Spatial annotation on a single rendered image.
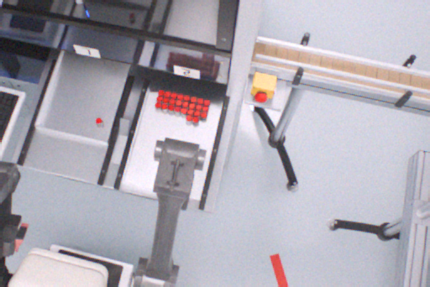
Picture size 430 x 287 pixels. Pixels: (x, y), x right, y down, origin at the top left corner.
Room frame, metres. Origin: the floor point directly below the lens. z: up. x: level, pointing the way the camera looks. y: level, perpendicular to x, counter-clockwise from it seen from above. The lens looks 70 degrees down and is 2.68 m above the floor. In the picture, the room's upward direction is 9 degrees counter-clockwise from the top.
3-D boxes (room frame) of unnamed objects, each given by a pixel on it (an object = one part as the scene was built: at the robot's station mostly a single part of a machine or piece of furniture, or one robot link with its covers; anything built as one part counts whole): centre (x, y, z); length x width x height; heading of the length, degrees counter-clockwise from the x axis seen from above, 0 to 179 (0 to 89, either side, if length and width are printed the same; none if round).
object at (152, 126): (0.59, -0.03, 0.90); 0.34 x 0.26 x 0.04; 157
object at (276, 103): (0.74, -0.38, 0.87); 0.14 x 0.13 x 0.02; 157
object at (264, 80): (0.71, -0.35, 1.00); 0.08 x 0.07 x 0.07; 157
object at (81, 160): (0.70, 0.11, 0.87); 0.70 x 0.48 x 0.02; 67
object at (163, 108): (0.69, -0.08, 0.90); 0.18 x 0.02 x 0.05; 67
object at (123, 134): (0.62, 0.14, 0.91); 0.14 x 0.03 x 0.06; 158
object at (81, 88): (0.83, 0.23, 0.90); 0.34 x 0.26 x 0.04; 157
